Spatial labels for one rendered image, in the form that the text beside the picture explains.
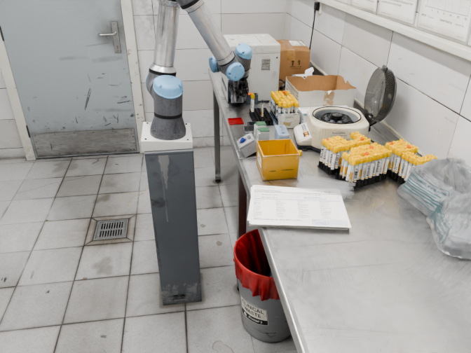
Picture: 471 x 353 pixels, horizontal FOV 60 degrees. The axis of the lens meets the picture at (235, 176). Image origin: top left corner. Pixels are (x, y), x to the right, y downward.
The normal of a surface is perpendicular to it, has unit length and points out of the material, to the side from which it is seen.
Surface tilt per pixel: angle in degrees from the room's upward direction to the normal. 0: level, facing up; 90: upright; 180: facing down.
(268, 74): 90
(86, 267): 0
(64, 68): 90
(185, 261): 90
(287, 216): 1
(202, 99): 90
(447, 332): 0
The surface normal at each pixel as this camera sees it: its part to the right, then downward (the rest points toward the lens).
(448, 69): -0.99, 0.07
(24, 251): 0.00, -0.87
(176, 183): 0.15, 0.49
